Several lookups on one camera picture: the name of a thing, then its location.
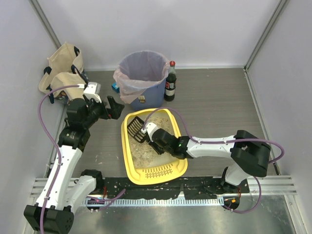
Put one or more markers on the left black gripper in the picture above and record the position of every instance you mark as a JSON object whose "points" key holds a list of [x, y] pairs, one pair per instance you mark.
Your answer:
{"points": [[107, 110]]}

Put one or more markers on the black litter scoop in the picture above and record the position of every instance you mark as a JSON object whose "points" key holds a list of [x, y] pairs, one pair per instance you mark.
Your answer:
{"points": [[134, 129]]}

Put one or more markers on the yellow litter box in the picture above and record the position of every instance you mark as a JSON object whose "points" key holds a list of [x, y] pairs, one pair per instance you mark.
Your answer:
{"points": [[153, 175]]}

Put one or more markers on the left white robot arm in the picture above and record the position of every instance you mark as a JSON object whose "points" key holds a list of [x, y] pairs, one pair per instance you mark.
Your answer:
{"points": [[53, 211]]}

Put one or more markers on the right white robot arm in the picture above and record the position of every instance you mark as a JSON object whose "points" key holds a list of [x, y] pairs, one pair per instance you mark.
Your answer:
{"points": [[250, 156]]}

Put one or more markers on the small blue box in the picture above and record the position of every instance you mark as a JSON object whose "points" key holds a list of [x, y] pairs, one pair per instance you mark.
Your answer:
{"points": [[115, 87]]}

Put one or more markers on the cat litter pellets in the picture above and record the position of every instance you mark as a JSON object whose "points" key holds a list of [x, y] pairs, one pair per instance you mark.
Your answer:
{"points": [[144, 156]]}

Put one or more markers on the blue trash bin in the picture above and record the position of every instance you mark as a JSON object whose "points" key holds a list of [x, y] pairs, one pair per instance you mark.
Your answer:
{"points": [[152, 98]]}

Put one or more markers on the pink bin liner bag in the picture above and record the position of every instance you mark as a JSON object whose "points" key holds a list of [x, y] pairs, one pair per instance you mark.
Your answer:
{"points": [[139, 72]]}

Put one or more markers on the dark soda bottle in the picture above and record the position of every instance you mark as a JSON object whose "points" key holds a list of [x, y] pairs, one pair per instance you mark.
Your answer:
{"points": [[170, 85]]}

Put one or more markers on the beige canvas tote bag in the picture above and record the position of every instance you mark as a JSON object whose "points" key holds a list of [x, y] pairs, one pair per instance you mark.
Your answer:
{"points": [[65, 68]]}

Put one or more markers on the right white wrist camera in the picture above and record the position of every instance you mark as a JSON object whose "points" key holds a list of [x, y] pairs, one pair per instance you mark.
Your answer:
{"points": [[149, 129]]}

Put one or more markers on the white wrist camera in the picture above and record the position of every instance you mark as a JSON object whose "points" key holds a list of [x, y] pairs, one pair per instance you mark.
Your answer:
{"points": [[149, 129], [92, 91]]}

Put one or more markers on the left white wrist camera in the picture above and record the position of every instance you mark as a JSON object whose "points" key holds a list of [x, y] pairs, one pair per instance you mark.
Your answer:
{"points": [[92, 91]]}

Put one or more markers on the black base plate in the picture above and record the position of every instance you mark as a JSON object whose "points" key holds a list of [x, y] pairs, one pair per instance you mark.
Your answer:
{"points": [[193, 187]]}

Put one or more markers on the slotted cable duct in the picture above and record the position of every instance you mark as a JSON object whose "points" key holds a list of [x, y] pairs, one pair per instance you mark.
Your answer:
{"points": [[180, 201]]}

